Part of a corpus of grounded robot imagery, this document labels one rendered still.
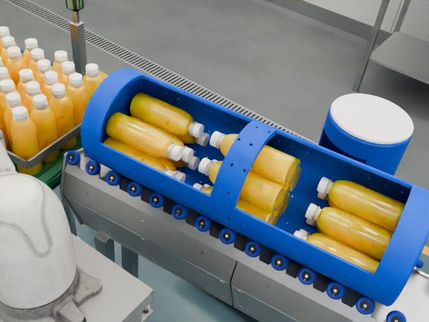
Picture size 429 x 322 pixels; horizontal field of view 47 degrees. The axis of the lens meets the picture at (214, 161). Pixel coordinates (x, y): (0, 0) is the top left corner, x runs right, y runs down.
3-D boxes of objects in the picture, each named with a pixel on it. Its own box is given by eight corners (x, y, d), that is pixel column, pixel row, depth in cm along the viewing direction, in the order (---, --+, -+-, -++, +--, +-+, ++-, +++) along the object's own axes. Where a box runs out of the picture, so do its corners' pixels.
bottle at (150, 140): (101, 128, 130) (164, 157, 124) (116, 106, 133) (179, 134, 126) (110, 140, 137) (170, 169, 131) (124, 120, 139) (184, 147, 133)
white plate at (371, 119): (352, 84, 179) (351, 87, 180) (316, 115, 161) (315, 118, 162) (425, 116, 168) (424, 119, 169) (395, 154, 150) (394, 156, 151)
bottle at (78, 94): (96, 131, 165) (93, 80, 152) (81, 141, 160) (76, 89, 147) (80, 122, 168) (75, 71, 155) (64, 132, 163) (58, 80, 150)
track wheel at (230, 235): (237, 232, 127) (239, 230, 129) (222, 224, 128) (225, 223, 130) (230, 247, 127) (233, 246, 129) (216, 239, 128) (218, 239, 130)
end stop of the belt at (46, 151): (30, 168, 141) (29, 161, 139) (28, 168, 142) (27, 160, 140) (117, 105, 169) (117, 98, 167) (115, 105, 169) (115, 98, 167)
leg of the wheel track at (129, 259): (132, 315, 215) (130, 218, 174) (121, 308, 217) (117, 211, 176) (140, 305, 219) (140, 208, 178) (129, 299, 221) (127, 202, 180)
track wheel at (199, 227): (212, 219, 129) (214, 218, 131) (198, 212, 130) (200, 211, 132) (205, 234, 129) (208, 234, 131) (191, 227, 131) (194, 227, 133)
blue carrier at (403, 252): (378, 329, 115) (422, 262, 95) (87, 178, 143) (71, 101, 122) (408, 243, 133) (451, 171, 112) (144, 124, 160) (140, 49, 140)
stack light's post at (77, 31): (94, 227, 250) (76, 25, 178) (88, 223, 251) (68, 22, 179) (99, 222, 253) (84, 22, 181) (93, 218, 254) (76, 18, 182)
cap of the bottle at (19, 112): (27, 110, 138) (26, 105, 137) (28, 118, 135) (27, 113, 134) (12, 112, 137) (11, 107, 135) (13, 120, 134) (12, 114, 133)
